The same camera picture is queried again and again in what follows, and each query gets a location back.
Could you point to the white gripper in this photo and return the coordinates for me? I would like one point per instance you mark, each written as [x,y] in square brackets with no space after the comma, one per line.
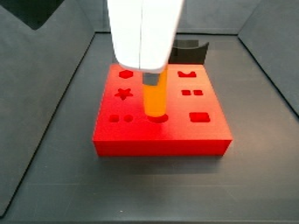
[143,27]

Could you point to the orange oval peg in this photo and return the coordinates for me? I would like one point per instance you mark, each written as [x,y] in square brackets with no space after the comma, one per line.
[155,97]

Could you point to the black curved holder stand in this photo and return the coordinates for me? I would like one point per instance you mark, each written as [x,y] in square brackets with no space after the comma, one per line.
[188,52]

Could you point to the red shape sorter block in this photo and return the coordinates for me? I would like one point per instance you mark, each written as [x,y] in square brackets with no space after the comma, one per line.
[194,129]

